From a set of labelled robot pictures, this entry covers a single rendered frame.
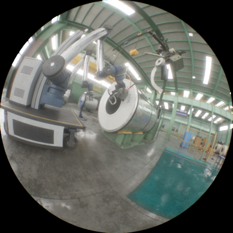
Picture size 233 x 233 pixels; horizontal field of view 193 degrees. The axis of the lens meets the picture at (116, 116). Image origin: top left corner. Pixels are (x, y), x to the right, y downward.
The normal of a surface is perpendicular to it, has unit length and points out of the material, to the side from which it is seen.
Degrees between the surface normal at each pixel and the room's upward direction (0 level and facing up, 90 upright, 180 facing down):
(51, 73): 95
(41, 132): 90
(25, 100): 90
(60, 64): 89
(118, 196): 0
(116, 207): 0
